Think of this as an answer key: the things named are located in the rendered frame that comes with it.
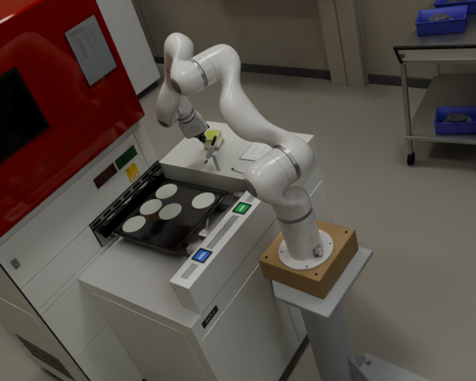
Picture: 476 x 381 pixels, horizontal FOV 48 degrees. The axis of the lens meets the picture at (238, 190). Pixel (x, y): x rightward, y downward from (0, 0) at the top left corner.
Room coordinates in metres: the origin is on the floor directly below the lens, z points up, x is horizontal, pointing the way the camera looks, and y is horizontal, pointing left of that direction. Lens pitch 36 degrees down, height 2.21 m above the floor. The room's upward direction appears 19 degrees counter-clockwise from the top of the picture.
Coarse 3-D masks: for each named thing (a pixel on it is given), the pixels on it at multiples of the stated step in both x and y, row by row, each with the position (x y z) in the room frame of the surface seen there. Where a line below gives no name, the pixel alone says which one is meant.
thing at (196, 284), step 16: (256, 208) 1.57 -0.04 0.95; (272, 208) 1.63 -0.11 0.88; (224, 224) 1.54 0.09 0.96; (240, 224) 1.51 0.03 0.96; (256, 224) 1.55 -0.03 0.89; (208, 240) 1.48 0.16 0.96; (224, 240) 1.45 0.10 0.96; (240, 240) 1.48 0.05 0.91; (256, 240) 1.53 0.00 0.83; (192, 256) 1.42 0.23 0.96; (224, 256) 1.41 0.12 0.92; (240, 256) 1.46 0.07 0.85; (176, 272) 1.37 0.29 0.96; (192, 272) 1.35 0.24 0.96; (208, 272) 1.35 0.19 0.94; (224, 272) 1.39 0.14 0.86; (176, 288) 1.32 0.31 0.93; (192, 288) 1.29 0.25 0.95; (208, 288) 1.33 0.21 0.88; (192, 304) 1.29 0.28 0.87; (208, 304) 1.31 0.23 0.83
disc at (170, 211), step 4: (168, 204) 1.86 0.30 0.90; (172, 204) 1.85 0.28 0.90; (176, 204) 1.84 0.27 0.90; (164, 208) 1.84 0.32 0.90; (168, 208) 1.83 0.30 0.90; (172, 208) 1.82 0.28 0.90; (176, 208) 1.81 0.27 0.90; (180, 208) 1.80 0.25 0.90; (160, 212) 1.82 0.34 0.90; (164, 212) 1.81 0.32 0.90; (168, 212) 1.80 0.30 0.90; (172, 212) 1.79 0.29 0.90; (176, 212) 1.78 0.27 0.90; (160, 216) 1.79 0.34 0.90; (164, 216) 1.78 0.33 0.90; (168, 216) 1.77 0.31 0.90; (172, 216) 1.77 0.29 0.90
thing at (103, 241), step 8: (160, 168) 2.09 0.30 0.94; (152, 176) 2.05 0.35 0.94; (144, 184) 2.01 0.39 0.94; (136, 192) 1.97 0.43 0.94; (152, 192) 2.03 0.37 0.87; (128, 200) 1.93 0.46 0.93; (120, 208) 1.90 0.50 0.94; (112, 216) 1.86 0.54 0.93; (104, 224) 1.83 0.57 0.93; (96, 232) 1.79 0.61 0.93; (104, 240) 1.80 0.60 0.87
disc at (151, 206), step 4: (152, 200) 1.93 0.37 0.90; (156, 200) 1.91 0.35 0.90; (160, 200) 1.90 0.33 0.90; (144, 204) 1.92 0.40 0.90; (148, 204) 1.91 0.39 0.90; (152, 204) 1.90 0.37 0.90; (156, 204) 1.89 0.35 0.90; (160, 204) 1.88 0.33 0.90; (144, 208) 1.89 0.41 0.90; (148, 208) 1.88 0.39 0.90; (152, 208) 1.87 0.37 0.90; (156, 208) 1.86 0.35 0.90; (144, 212) 1.86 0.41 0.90; (148, 212) 1.85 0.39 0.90; (152, 212) 1.84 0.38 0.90
